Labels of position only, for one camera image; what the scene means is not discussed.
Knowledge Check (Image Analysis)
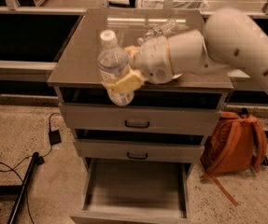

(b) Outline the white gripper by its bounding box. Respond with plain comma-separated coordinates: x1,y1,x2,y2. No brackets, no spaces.
103,30,230,93

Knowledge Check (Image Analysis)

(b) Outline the blue label plastic water bottle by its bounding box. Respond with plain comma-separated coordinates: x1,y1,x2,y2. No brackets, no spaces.
97,30,134,106

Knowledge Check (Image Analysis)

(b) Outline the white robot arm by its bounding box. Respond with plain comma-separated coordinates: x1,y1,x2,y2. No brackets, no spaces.
103,8,268,94

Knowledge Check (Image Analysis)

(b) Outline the small clear plastic bottle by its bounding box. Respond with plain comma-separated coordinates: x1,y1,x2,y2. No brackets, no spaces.
137,19,178,45

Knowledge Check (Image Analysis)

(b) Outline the grey top drawer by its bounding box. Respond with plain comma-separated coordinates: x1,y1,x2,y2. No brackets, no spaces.
59,103,220,135

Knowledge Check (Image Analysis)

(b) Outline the grey drawer cabinet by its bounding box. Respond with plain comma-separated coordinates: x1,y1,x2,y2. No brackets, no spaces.
48,9,233,224

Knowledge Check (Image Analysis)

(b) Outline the grey middle drawer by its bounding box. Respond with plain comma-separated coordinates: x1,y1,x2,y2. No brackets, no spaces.
74,140,204,163

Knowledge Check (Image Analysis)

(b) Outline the grey open bottom drawer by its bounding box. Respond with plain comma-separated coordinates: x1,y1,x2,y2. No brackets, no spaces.
70,159,191,224

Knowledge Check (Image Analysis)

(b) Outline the black power adapter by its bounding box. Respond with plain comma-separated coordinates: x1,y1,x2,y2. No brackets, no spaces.
49,130,62,146

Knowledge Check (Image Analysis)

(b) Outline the orange backpack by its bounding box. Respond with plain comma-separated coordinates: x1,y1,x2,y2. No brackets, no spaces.
200,108,268,206

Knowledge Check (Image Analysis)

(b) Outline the black metal stand leg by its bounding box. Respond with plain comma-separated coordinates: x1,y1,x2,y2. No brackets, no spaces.
0,152,44,224

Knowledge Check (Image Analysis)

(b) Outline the black cable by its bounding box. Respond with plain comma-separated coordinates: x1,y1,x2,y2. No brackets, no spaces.
0,112,62,224

